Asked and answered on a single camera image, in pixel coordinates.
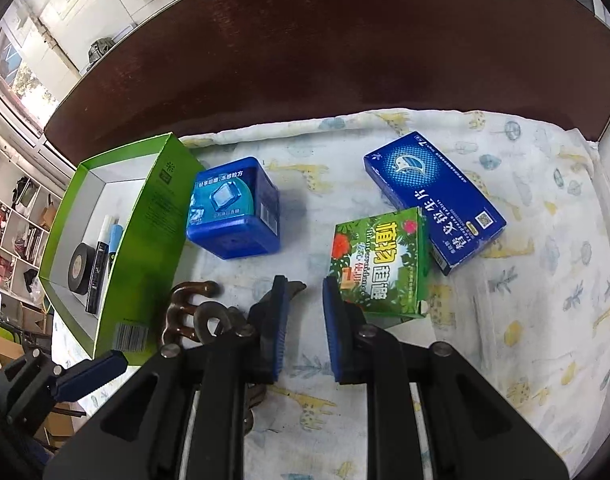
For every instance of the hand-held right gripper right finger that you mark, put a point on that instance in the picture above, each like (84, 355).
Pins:
(332, 330)

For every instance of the dark green round appliance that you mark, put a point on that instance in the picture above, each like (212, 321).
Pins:
(100, 52)

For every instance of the black tape roll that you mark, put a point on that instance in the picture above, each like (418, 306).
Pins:
(82, 267)

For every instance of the blue square plastic box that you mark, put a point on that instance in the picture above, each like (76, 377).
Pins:
(235, 210)

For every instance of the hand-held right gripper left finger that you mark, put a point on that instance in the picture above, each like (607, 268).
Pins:
(277, 330)

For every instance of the printed blanket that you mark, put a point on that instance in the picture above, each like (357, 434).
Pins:
(535, 260)

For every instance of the white shelf unit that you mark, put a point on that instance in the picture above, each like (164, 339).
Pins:
(5, 175)

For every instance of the black marker pen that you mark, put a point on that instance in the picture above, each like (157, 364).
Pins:
(97, 280)

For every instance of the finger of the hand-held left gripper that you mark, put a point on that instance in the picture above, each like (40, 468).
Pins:
(92, 370)

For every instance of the green cardboard box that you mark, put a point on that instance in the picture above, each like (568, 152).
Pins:
(155, 240)

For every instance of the white marker pen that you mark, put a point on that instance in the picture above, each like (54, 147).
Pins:
(106, 227)

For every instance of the window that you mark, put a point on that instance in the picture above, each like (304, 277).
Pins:
(15, 70)

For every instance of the dark wooden headboard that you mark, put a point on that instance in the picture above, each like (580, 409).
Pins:
(335, 50)

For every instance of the green leafy medicine box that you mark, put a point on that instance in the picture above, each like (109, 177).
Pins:
(380, 260)

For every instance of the blue medicine box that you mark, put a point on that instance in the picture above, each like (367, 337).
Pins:
(435, 195)

